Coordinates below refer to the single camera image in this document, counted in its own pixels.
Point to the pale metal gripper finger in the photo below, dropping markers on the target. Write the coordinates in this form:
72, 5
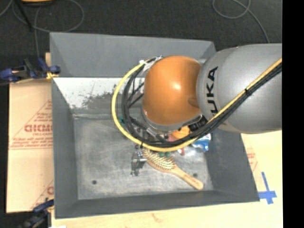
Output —
141, 156
135, 168

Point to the wooden hairbrush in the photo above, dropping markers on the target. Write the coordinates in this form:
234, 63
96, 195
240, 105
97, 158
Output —
166, 164

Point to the small red object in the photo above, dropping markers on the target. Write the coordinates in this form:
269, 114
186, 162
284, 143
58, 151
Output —
181, 151

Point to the grey metal bin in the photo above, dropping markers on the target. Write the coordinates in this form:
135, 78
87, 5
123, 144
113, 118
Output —
99, 151

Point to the clear plastic bottle blue label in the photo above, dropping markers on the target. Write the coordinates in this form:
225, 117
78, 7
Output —
202, 142

